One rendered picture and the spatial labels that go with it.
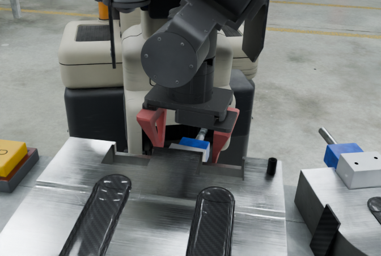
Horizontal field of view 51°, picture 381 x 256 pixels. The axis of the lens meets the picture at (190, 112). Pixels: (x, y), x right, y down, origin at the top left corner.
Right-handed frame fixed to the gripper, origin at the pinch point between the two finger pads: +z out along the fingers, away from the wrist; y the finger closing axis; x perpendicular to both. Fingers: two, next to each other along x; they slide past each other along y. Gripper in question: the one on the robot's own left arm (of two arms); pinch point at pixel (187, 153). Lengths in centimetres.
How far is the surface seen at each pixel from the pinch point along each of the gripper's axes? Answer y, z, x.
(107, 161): -7.4, -3.0, -9.0
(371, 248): 22.1, -2.3, -12.6
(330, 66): 41, 80, 260
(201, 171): 3.4, -1.9, -5.7
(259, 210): 11.1, -4.3, -12.9
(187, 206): 4.2, -4.0, -14.4
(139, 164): -4.3, -1.8, -6.7
